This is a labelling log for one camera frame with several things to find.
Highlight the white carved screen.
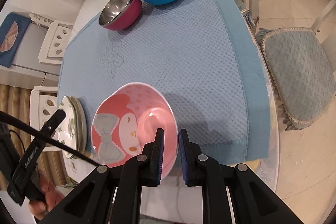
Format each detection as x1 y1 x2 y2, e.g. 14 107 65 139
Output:
29 12 57 29

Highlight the blue seat cushion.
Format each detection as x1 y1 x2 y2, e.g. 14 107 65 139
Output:
255 27 336 132

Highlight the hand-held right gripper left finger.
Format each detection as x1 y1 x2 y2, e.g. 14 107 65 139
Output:
50 128 165 224

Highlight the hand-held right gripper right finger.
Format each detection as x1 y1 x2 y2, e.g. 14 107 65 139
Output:
178 129 292 224

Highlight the red steel-lined bowl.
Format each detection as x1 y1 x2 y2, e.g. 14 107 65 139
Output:
98 0 143 31

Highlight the small octagonal tree-print plate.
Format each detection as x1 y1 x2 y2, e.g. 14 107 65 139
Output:
57 96 79 159

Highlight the blue textured table mat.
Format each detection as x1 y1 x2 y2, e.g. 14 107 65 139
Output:
57 0 271 165

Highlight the beige striped panel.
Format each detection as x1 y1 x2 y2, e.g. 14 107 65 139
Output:
0 84 62 182

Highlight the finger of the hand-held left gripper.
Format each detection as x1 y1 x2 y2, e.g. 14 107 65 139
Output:
36 109 66 145

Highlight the black cable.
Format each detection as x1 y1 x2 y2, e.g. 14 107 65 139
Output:
0 111 99 165

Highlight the blue refrigerator cover cloth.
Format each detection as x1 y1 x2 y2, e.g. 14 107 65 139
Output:
0 12 31 68

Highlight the silver refrigerator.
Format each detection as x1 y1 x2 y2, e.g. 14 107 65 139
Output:
0 22 62 83

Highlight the pink cartoon bowl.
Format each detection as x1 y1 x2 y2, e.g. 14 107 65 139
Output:
91 82 179 182

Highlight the person's left hand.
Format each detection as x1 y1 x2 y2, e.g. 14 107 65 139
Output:
28 169 64 222

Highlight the large octagonal floral plate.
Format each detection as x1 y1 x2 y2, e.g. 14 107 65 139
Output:
63 96 84 159

